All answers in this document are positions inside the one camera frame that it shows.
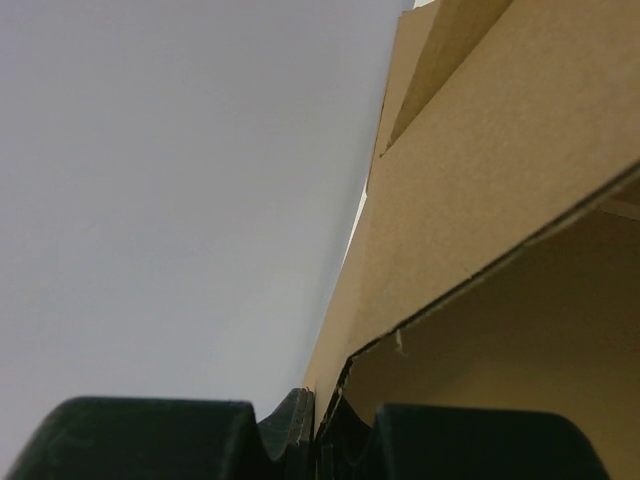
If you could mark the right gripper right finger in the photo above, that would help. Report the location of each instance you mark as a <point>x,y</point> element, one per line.
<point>522,436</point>

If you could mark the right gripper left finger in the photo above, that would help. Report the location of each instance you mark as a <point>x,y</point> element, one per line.
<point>145,438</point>

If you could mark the cardboard box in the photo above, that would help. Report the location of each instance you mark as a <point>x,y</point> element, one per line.
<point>501,120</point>

